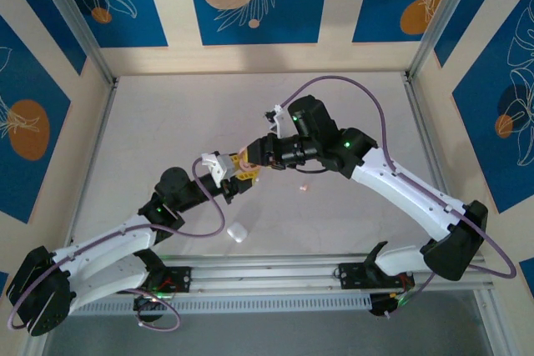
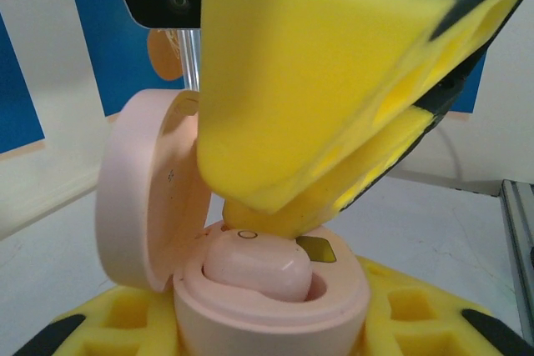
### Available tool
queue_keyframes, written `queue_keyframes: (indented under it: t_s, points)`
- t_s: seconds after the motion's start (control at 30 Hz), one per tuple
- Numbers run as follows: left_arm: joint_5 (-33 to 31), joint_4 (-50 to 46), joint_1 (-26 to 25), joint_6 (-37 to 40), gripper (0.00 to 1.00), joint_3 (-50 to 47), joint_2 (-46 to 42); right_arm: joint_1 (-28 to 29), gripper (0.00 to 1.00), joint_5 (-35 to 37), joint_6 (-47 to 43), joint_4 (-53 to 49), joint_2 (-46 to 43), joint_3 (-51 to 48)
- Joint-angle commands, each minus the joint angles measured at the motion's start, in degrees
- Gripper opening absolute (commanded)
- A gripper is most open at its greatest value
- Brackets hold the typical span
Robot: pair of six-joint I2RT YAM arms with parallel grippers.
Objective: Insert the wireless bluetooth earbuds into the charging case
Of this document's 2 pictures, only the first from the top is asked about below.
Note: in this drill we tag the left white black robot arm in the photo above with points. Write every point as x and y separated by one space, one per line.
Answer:
104 243

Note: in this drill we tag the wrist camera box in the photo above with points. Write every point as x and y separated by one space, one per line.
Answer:
283 122
217 166

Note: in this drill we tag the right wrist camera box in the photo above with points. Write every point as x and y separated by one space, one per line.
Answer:
283 122

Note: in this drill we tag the aluminium frame post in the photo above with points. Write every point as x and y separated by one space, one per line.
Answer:
442 18
75 18

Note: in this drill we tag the aluminium mounting rail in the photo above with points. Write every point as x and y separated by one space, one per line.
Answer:
258 277

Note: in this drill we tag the aluminium frame leg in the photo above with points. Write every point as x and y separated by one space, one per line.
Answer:
496 331

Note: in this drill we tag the peach earbud charging case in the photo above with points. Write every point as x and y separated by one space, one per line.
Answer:
249 168

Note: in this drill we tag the peach earbud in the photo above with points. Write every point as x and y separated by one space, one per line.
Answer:
304 186

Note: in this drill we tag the aluminium table side rail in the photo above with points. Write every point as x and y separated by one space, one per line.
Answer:
89 172
419 122

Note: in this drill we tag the white earbud charging case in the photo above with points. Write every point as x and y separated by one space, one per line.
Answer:
237 232

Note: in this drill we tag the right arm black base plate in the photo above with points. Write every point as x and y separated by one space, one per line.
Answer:
350 274

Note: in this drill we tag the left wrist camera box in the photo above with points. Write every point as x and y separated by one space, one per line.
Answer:
217 166

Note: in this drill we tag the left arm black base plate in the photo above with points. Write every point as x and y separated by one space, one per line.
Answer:
181 279

